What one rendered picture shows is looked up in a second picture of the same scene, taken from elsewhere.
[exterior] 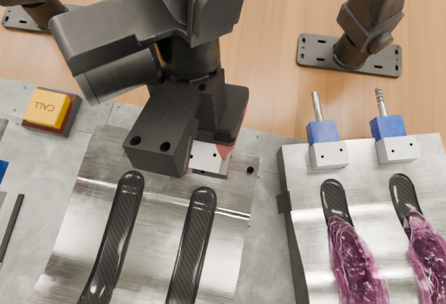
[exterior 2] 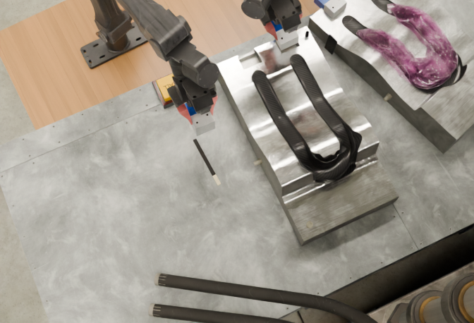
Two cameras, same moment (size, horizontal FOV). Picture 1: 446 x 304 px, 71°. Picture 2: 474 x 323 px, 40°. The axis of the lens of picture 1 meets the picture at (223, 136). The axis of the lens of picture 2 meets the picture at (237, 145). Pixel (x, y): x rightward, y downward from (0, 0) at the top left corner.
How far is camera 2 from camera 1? 1.28 m
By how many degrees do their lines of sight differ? 12
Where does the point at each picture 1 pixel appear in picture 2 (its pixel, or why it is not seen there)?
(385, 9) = not seen: outside the picture
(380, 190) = (369, 5)
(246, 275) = not seen: hidden behind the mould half
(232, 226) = (318, 62)
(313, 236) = (355, 44)
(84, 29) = not seen: outside the picture
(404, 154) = not seen: outside the picture
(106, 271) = (279, 119)
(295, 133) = (309, 11)
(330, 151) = (334, 3)
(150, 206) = (275, 80)
